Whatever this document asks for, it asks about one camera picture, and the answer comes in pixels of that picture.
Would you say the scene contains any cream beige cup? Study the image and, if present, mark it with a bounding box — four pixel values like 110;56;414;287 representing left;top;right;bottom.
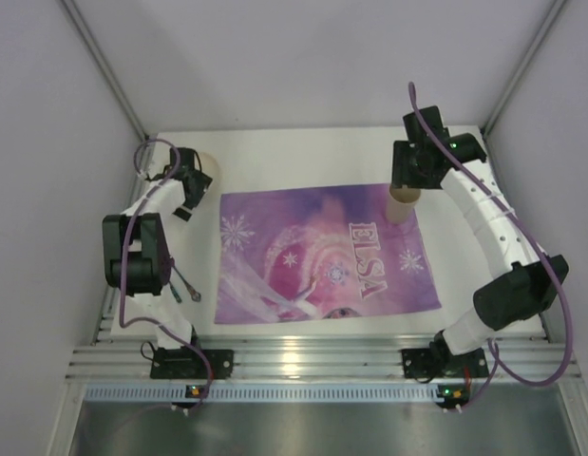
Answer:
386;186;422;224

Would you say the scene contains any purple Elsa placemat cloth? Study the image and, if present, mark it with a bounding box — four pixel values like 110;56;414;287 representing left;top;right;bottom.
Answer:
214;183;441;325

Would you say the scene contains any cream round plate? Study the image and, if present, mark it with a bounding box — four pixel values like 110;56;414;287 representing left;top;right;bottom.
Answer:
199;152;221;192

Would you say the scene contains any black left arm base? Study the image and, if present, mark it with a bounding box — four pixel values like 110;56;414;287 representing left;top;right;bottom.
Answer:
150;348;235;380

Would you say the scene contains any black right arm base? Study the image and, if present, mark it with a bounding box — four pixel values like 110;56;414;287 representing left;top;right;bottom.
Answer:
401;348;488;383

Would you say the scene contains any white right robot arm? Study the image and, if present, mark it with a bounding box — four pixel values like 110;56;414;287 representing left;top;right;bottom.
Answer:
391;106;569;355

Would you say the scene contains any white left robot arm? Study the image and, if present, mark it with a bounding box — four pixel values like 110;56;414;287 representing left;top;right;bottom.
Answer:
102;144;220;351

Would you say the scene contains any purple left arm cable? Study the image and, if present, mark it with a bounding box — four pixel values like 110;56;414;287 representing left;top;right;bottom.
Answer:
118;139;218;414

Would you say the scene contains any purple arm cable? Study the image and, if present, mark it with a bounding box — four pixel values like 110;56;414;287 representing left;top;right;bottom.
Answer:
407;81;575;414
118;139;218;414

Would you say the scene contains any silver spoon green handle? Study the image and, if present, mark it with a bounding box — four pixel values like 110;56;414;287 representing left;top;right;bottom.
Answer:
168;281;183;304

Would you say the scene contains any pink fork patterned handle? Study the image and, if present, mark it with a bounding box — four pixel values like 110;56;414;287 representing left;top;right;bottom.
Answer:
173;266;202;302

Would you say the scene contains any left aluminium frame post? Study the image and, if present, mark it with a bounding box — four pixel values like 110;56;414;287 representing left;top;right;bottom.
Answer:
57;0;148;141

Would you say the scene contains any aluminium frame post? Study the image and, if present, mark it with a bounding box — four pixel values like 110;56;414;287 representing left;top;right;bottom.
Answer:
480;0;569;140
57;0;148;141

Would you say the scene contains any aluminium front rail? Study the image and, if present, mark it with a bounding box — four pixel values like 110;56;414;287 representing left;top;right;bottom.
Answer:
66;336;564;382

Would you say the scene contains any slotted grey cable duct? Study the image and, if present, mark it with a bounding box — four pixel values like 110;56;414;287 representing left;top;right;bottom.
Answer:
85;384;466;404

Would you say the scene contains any right aluminium frame post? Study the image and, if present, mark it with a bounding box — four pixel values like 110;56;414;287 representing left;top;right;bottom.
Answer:
480;0;569;140

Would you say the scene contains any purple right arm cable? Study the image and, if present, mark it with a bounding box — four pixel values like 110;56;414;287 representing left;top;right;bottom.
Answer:
407;81;575;414

